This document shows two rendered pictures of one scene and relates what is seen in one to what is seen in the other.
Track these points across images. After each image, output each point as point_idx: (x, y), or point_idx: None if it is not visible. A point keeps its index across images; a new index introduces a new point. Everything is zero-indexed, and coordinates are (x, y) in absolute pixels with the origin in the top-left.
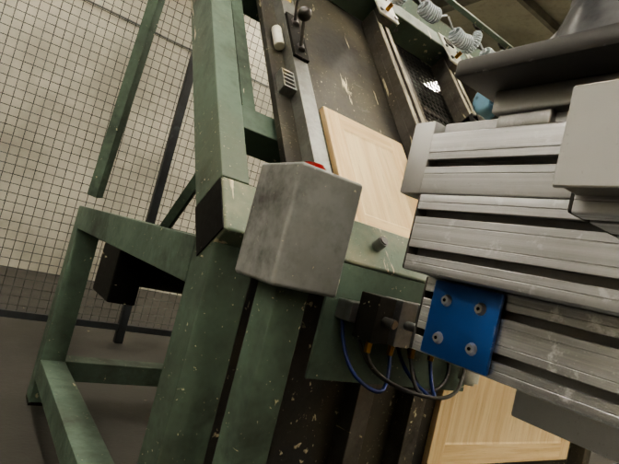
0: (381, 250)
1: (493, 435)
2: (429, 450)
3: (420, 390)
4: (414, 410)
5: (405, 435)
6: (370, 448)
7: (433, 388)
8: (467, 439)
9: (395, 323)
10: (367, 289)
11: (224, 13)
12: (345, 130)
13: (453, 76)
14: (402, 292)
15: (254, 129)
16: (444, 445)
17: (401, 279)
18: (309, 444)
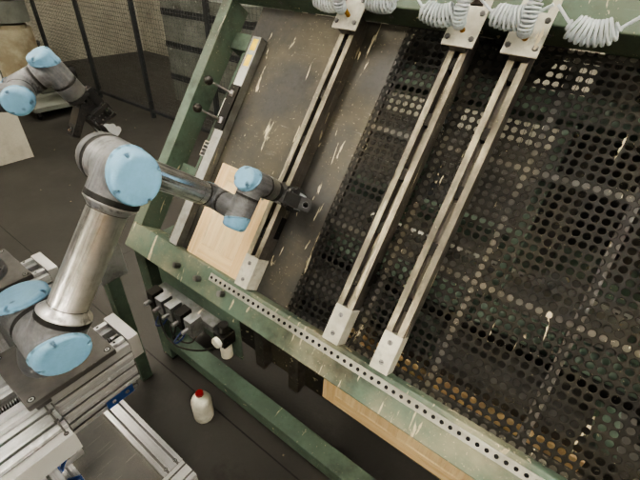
0: (181, 268)
1: (388, 427)
2: (323, 390)
3: (175, 337)
4: (290, 357)
5: (289, 367)
6: (286, 359)
7: (179, 340)
8: (357, 409)
9: (144, 304)
10: (173, 283)
11: (182, 113)
12: (229, 180)
13: (446, 66)
14: (189, 291)
15: None
16: (334, 395)
17: (186, 286)
18: (252, 334)
